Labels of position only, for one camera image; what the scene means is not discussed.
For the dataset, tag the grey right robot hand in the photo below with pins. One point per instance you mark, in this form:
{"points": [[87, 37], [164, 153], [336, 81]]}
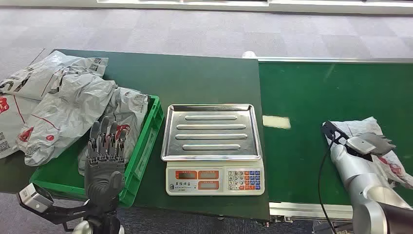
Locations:
{"points": [[379, 144]]}

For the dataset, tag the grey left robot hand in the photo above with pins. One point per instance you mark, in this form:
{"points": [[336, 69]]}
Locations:
{"points": [[104, 176]]}

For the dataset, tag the grey poly mailer package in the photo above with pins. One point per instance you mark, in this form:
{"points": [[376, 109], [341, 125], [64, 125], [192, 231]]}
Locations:
{"points": [[358, 126]]}

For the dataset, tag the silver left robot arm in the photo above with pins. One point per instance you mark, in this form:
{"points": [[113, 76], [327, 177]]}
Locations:
{"points": [[96, 224]]}

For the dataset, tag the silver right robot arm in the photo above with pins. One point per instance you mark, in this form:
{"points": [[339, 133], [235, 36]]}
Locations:
{"points": [[361, 181]]}

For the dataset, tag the green conveyor belt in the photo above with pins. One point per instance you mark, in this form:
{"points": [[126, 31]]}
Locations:
{"points": [[322, 93]]}

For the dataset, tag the green plastic crate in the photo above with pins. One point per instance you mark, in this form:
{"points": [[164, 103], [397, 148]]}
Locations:
{"points": [[151, 129]]}

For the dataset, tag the grey poly mailer red logo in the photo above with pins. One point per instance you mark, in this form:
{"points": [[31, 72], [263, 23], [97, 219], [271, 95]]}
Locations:
{"points": [[130, 108]]}

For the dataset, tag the large crumpled grey poly mailer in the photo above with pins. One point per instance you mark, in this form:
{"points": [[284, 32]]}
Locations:
{"points": [[69, 106]]}

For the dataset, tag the white poly mailer red print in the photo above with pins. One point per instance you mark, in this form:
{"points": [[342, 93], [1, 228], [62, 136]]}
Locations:
{"points": [[11, 122]]}

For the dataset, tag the white electronic weighing scale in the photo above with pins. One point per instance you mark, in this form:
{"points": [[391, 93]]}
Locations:
{"points": [[213, 181]]}

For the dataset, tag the stainless steel scale tray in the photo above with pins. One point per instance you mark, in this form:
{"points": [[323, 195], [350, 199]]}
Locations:
{"points": [[209, 132]]}

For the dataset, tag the grey poly mailer with QR labels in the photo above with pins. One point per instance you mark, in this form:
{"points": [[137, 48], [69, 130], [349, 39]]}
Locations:
{"points": [[38, 77]]}

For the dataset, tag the dark green table mat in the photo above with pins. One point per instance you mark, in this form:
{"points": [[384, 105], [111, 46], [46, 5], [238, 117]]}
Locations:
{"points": [[193, 80]]}

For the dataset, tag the white round cap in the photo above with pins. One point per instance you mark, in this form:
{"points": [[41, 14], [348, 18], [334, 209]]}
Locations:
{"points": [[248, 54]]}

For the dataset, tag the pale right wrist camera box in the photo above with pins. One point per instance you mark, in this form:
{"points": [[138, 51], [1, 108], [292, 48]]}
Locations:
{"points": [[360, 145]]}

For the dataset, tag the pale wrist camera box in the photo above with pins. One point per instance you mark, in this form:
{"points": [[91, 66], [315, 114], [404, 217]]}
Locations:
{"points": [[360, 145], [35, 197]]}

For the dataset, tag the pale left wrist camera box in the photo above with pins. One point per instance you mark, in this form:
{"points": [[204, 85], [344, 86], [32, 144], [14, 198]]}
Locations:
{"points": [[35, 197]]}

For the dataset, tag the aluminium conveyor frame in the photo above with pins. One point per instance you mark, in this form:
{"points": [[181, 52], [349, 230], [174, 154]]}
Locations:
{"points": [[306, 210]]}

